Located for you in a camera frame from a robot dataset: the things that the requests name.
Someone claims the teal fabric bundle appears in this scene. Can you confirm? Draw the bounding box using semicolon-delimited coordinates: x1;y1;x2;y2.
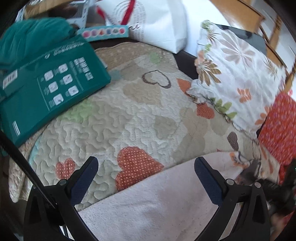
1;18;76;71

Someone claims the white floral pillow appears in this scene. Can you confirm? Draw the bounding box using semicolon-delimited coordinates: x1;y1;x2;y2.
187;20;286;138

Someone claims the teal box with coloured dots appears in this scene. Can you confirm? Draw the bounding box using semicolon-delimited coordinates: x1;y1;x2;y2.
77;25;129;42

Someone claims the green cardboard box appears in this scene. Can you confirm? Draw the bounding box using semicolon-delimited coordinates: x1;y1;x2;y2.
1;36;111;147

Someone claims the grey cushion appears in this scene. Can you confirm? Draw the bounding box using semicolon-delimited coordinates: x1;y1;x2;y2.
217;24;267;56

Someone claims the orange floral pillow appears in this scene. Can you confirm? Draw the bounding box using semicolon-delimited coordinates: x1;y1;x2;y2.
258;92;296;184

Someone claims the black cable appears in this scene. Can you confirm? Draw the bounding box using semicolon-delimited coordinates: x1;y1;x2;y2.
0;131;70;241

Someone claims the heart patterned quilt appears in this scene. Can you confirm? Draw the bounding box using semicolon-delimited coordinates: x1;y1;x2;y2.
20;43;261;210

